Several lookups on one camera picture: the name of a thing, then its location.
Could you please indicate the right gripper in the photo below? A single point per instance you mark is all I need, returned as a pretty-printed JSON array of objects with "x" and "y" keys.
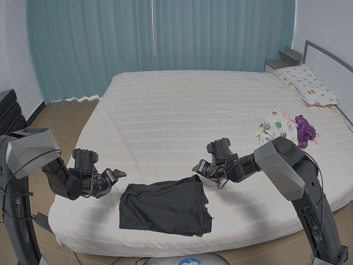
[{"x": 208, "y": 170}]

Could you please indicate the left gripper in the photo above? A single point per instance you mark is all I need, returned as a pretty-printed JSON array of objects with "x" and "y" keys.
[{"x": 103, "y": 183}]

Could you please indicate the black T-shirt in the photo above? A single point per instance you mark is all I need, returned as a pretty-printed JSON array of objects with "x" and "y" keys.
[{"x": 165, "y": 203}]

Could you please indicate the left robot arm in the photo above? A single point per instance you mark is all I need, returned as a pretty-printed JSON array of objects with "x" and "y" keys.
[{"x": 30, "y": 150}]

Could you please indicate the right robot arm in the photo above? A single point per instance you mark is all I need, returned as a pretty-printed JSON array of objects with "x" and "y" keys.
[{"x": 281, "y": 161}]

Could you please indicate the bed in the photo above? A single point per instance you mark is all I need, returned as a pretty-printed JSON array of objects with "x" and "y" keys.
[{"x": 179, "y": 106}]

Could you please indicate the white printed pyjama top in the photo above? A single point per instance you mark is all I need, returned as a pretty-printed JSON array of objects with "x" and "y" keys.
[{"x": 275, "y": 126}]

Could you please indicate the pink garment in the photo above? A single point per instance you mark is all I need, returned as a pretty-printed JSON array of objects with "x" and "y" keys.
[{"x": 288, "y": 114}]

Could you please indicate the purple garment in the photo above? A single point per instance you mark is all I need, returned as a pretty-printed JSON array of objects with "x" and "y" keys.
[{"x": 304, "y": 131}]

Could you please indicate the grey bedside table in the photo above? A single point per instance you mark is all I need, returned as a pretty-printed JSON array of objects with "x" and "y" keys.
[{"x": 275, "y": 64}]

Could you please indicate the black chest of drawers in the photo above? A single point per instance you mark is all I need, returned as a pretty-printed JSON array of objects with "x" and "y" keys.
[{"x": 9, "y": 109}]

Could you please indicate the white printed pillow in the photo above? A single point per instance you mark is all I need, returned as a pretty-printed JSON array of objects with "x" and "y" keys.
[{"x": 309, "y": 84}]

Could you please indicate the blue-green curtain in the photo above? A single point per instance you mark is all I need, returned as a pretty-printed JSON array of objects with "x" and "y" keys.
[
  {"x": 91, "y": 37},
  {"x": 220, "y": 23}
]

